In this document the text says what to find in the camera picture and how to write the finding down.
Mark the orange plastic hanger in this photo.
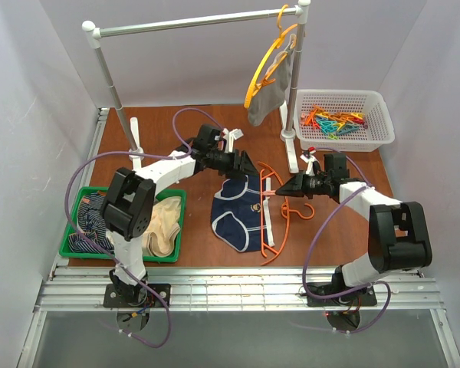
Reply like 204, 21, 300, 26
258, 161, 316, 266

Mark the navy blue underwear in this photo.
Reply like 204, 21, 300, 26
210, 176, 274, 253

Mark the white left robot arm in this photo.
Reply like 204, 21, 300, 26
100, 124, 258, 306

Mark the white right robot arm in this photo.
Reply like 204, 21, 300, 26
274, 152, 432, 300

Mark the grey hanging underwear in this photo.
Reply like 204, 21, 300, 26
247, 34, 297, 127

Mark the yellow plastic hanger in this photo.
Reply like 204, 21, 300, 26
244, 5, 297, 109

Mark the beige underwear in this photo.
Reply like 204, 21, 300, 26
142, 196, 182, 258

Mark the striped blue underwear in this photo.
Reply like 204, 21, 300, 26
67, 191, 114, 254

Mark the white plastic basket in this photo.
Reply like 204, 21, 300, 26
294, 89, 395, 152

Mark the teal clothespin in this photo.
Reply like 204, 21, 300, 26
335, 124, 360, 136

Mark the white clothes rack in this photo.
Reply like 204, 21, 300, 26
81, 1, 311, 173

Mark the green plastic tray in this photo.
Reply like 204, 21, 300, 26
59, 186, 186, 263

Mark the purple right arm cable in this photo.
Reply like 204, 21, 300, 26
301, 147, 391, 335

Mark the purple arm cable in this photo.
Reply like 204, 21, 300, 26
301, 147, 391, 335
64, 108, 225, 349

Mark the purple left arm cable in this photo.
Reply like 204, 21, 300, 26
64, 108, 225, 349

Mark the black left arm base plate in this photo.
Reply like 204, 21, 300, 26
103, 284, 171, 308

